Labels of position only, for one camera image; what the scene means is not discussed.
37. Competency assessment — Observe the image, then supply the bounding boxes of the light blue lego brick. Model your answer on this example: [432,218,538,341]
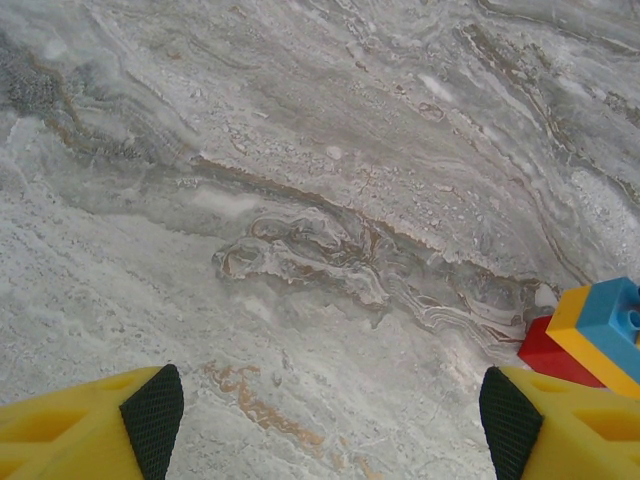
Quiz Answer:
[574,276,640,374]

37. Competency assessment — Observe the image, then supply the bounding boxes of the red lego brick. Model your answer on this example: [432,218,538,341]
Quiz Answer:
[517,315,609,390]

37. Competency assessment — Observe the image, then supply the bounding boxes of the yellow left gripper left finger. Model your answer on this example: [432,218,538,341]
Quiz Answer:
[0,363,185,480]

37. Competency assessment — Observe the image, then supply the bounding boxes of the yellow lego brick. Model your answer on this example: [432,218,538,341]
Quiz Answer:
[545,285,640,400]

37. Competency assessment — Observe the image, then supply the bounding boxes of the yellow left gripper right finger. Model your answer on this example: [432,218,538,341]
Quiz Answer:
[478,365,640,480]

